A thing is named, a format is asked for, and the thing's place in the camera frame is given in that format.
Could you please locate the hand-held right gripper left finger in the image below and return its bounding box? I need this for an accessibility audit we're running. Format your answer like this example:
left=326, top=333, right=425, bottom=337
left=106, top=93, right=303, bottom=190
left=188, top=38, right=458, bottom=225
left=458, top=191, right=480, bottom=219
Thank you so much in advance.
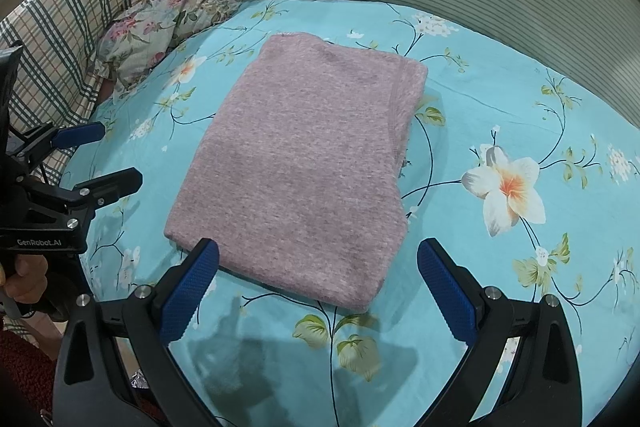
left=52, top=238, right=221, bottom=427

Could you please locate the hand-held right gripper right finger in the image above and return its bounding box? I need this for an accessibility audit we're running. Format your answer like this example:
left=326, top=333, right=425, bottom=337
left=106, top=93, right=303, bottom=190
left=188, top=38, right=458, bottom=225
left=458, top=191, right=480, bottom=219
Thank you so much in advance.
left=417, top=238, right=583, bottom=427

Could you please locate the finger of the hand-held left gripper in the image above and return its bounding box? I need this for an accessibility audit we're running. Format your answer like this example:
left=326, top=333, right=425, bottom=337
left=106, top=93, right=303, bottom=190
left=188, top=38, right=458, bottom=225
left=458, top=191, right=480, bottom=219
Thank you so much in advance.
left=22, top=166, right=144, bottom=220
left=9, top=121, right=107, bottom=170

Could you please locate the pink knit garment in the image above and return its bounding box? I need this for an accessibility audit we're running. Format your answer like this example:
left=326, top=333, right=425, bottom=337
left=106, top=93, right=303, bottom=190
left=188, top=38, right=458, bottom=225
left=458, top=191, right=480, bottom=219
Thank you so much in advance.
left=164, top=33, right=430, bottom=313

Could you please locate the person's left hand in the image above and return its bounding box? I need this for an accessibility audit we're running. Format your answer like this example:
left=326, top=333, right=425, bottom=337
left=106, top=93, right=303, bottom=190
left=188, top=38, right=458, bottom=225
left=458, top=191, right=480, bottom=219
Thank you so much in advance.
left=0, top=254, right=51, bottom=323

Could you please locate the plaid blanket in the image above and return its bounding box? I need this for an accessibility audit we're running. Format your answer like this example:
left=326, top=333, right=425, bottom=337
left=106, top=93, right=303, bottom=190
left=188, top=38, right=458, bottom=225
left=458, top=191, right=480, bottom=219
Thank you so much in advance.
left=0, top=0, right=226, bottom=180

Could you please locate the dark red cloth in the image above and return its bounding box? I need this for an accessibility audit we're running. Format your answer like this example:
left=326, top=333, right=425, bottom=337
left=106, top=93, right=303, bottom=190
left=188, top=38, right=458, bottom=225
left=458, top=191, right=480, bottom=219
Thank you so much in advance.
left=0, top=329, right=57, bottom=408

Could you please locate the floral ruffled pillow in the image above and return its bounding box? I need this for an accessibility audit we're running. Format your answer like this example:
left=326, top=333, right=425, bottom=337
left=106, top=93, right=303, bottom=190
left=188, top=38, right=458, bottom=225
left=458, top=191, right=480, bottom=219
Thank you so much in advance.
left=95, top=0, right=243, bottom=100

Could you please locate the blue floral bedsheet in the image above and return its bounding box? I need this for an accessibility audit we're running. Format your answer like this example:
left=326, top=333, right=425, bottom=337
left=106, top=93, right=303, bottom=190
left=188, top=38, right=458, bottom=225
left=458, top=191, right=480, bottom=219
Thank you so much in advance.
left=62, top=0, right=640, bottom=427

